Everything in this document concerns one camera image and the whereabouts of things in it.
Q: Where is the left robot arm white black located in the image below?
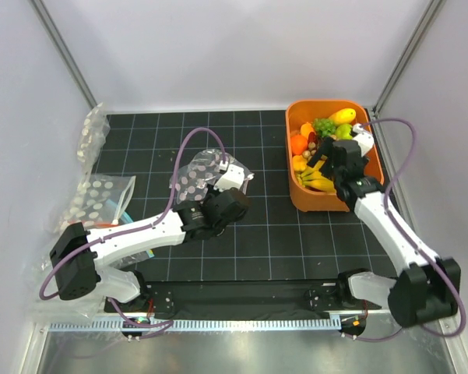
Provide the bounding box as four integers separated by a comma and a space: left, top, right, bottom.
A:
48, 188, 249, 312

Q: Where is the black grid mat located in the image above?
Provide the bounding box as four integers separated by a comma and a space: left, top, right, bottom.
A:
93, 110, 396, 281

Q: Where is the purple cable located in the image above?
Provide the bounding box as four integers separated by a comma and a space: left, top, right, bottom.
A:
38, 127, 229, 340
352, 117, 467, 343

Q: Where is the yellow bell pepper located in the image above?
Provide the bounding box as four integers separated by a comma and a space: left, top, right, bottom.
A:
291, 155, 308, 173

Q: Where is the orange fruit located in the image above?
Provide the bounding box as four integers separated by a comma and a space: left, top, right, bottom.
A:
290, 134, 308, 155

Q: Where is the white slotted cable duct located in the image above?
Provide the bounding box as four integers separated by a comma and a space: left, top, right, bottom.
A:
49, 315, 341, 333

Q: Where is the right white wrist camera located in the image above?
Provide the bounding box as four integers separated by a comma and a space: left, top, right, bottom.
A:
352, 123, 375, 157

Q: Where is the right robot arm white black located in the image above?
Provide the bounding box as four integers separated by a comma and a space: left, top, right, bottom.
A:
309, 138, 466, 327

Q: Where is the white dotted bag with items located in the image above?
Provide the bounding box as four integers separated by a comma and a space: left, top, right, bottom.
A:
46, 174, 136, 234

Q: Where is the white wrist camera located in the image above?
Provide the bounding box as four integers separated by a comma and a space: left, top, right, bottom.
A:
214, 164, 245, 192
352, 123, 375, 157

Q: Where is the crumpled clear plastic bag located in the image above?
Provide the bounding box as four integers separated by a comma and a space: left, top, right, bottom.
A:
26, 252, 106, 323

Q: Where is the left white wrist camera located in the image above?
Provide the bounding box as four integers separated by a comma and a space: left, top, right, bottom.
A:
214, 164, 245, 192

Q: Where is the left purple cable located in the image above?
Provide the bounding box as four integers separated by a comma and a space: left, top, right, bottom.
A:
38, 127, 229, 340

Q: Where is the brown longan cluster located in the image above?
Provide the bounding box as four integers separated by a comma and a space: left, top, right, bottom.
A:
302, 142, 318, 161

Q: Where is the yellow banana bunch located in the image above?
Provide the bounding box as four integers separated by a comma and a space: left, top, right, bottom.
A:
296, 164, 336, 193

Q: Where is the green apple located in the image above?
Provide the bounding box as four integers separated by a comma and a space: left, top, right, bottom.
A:
335, 123, 354, 140

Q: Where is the green grapes bunch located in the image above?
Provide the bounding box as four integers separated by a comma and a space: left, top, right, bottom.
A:
312, 118, 336, 138

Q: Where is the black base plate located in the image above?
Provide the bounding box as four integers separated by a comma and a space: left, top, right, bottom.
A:
120, 279, 381, 320

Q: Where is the orange plastic basket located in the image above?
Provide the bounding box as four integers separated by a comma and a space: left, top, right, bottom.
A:
284, 99, 385, 213

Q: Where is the yellow mango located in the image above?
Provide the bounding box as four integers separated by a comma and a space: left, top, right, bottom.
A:
329, 108, 357, 126

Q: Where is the pink dotted zip bag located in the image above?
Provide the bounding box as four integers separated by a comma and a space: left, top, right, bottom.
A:
170, 149, 254, 204

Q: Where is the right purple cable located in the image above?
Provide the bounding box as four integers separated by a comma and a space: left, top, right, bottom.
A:
352, 117, 467, 343

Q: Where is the white dotted bag upright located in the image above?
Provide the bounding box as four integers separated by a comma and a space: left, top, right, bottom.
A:
76, 103, 111, 175

